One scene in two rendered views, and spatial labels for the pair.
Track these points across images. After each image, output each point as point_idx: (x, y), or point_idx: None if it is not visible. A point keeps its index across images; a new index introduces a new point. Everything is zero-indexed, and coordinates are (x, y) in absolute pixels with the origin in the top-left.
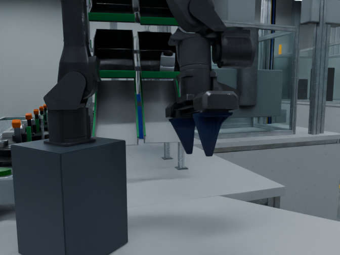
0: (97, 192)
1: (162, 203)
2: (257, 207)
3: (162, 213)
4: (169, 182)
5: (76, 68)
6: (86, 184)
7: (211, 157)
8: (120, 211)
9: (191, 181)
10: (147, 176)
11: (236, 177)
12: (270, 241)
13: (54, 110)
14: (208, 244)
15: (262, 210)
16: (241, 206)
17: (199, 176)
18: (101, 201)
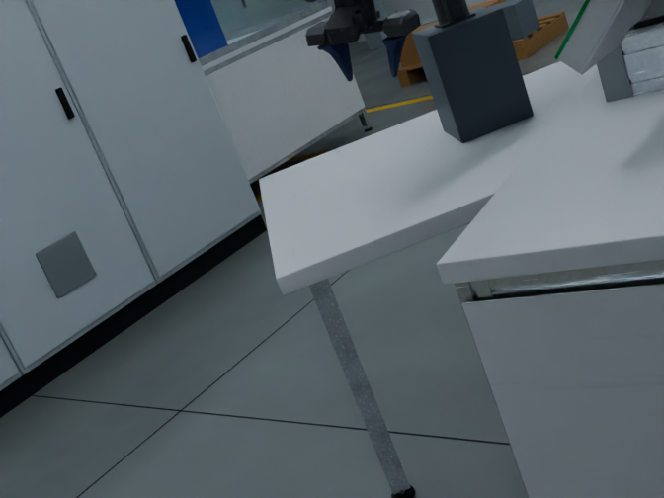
0: (432, 75)
1: (528, 151)
2: (418, 217)
3: (498, 153)
4: (613, 149)
5: None
6: (426, 64)
7: None
8: (448, 107)
9: (595, 169)
10: None
11: (552, 217)
12: (358, 210)
13: None
14: (403, 180)
15: (407, 219)
16: (438, 206)
17: (618, 177)
18: (436, 85)
